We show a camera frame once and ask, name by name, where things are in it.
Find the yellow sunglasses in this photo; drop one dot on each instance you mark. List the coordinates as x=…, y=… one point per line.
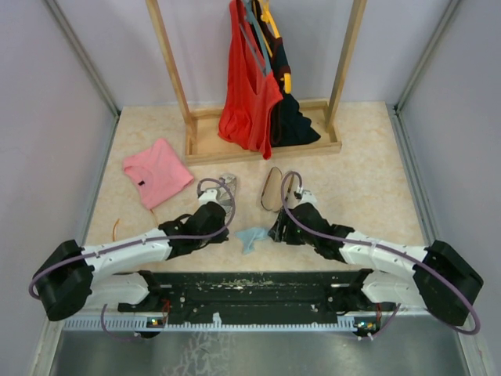
x=114, y=230

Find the yellow clothes hanger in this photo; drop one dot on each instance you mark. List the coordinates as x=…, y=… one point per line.
x=274, y=45

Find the dark navy garment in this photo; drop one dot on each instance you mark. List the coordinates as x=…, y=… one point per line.
x=289, y=127

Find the red tank top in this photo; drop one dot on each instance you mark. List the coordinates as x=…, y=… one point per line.
x=251, y=96

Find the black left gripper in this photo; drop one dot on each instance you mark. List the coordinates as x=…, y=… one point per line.
x=219, y=239

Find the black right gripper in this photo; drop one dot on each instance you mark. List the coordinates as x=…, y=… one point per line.
x=277, y=232

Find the grey clothes hanger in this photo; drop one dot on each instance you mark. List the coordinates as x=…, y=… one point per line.
x=260, y=51

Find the brown plaid glasses case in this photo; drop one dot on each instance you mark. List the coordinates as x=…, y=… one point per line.
x=270, y=198

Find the pink folded t-shirt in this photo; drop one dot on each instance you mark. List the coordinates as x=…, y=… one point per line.
x=157, y=173

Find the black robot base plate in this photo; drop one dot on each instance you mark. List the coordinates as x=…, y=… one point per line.
x=256, y=298

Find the small light blue cloth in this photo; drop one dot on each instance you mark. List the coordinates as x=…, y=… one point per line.
x=249, y=236

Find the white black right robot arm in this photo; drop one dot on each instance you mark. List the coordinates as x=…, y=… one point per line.
x=436, y=278

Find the wooden clothes rack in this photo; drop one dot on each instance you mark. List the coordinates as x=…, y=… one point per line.
x=203, y=144

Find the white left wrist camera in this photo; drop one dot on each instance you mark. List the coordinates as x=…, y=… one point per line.
x=209, y=195

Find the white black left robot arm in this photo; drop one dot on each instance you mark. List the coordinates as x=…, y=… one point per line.
x=63, y=283

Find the map print glasses case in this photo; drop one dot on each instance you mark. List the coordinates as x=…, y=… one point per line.
x=227, y=190

